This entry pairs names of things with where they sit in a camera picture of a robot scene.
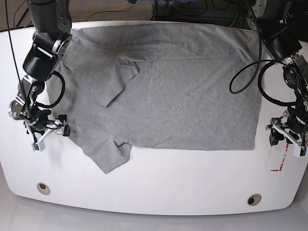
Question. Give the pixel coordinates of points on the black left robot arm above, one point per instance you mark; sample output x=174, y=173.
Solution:
x=268, y=20

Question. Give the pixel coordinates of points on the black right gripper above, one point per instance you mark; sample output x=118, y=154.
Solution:
x=64, y=129

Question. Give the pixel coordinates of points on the right table grommet hole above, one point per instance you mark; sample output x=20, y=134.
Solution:
x=254, y=199

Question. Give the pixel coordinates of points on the left table grommet hole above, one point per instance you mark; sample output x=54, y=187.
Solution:
x=43, y=189

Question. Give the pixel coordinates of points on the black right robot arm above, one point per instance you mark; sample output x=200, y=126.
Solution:
x=52, y=21

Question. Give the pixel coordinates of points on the red tape rectangle marking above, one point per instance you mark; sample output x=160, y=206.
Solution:
x=277, y=155

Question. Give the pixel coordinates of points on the grey t-shirt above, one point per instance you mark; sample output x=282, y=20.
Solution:
x=157, y=86

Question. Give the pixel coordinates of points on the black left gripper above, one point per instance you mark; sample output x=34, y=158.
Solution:
x=280, y=131

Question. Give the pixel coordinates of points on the table grommet hole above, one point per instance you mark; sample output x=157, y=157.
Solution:
x=254, y=199
x=43, y=189

